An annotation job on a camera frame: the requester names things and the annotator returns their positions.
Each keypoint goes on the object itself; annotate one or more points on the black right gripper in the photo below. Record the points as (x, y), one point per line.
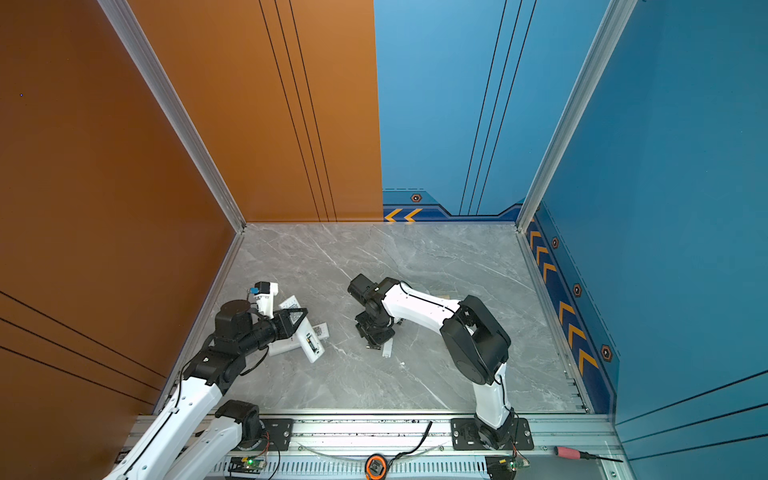
(370, 339)

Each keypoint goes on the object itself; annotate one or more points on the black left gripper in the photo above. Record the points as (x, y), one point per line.
(287, 326)

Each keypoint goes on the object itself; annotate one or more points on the white remote control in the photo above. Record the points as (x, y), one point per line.
(308, 339)

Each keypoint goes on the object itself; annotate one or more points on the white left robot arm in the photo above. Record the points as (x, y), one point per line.
(241, 328)

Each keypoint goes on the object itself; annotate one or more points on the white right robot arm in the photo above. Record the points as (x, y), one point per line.
(475, 340)

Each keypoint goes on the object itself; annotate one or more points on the white remote with QR label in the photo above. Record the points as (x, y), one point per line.
(273, 348)

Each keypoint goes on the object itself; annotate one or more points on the green circuit board left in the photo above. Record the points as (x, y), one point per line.
(246, 465)

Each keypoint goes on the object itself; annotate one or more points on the circuit board right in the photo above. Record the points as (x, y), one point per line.
(505, 467)

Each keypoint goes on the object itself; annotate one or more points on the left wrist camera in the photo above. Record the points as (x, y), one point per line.
(261, 296)

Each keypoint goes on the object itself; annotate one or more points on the pink handled screwdriver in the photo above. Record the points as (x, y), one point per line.
(574, 454)

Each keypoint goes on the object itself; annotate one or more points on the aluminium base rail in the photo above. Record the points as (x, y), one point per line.
(419, 445)

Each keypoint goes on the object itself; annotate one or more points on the aluminium corner post left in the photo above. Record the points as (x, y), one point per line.
(129, 31)

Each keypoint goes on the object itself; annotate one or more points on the aluminium corner post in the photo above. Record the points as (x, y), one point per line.
(609, 32)
(129, 31)

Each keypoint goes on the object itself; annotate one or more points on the aluminium corner post right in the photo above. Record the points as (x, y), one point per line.
(609, 32)

